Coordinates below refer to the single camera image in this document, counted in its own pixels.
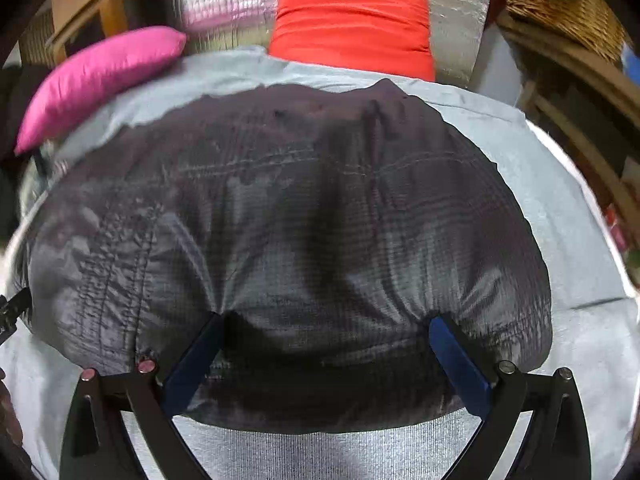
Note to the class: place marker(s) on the wooden cabinet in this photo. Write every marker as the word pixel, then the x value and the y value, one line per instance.
pixel 110 10

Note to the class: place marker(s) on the red cushion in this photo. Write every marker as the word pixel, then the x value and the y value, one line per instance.
pixel 350 25

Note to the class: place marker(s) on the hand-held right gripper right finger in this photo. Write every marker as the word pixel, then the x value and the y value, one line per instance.
pixel 460 365

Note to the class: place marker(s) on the pink pillow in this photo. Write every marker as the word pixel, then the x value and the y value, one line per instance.
pixel 105 70

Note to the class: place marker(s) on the dark quilted zip jacket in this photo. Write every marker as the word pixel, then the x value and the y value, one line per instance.
pixel 300 235

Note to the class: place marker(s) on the wooden table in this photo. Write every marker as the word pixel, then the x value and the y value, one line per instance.
pixel 565 85

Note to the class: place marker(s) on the grey cloth cover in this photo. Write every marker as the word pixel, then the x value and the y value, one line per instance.
pixel 320 455

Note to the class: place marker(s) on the wicker basket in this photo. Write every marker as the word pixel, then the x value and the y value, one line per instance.
pixel 565 15

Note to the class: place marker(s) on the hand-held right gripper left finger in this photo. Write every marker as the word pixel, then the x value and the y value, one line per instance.
pixel 195 360

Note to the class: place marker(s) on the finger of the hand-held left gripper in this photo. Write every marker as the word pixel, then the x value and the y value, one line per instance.
pixel 12 315

